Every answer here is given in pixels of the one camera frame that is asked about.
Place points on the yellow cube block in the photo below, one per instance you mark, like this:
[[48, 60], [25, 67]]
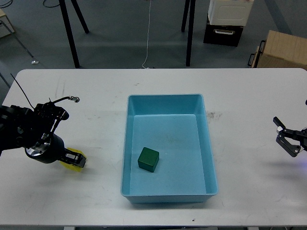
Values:
[[71, 167]]

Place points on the green cube block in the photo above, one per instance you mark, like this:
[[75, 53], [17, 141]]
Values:
[[148, 159]]

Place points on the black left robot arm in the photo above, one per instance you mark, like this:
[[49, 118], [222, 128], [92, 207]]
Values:
[[33, 129]]

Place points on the black right table legs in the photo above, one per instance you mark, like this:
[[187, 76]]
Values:
[[188, 16]]

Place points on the black metal frame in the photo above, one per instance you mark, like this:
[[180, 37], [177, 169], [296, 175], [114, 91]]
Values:
[[255, 57]]

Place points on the black storage crate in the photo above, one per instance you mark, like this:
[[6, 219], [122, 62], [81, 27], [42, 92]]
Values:
[[226, 35]]

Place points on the wooden chair at left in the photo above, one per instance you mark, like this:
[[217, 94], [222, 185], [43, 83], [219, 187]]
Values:
[[6, 29]]

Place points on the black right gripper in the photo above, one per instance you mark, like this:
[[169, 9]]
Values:
[[284, 134]]

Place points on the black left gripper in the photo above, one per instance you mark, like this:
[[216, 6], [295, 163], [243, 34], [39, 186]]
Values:
[[53, 150]]

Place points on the blue plastic tray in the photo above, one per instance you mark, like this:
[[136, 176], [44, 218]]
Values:
[[175, 126]]

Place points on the cardboard box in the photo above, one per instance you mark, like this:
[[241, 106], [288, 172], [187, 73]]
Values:
[[282, 51]]

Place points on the white appliance box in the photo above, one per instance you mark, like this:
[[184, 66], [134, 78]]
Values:
[[229, 12]]

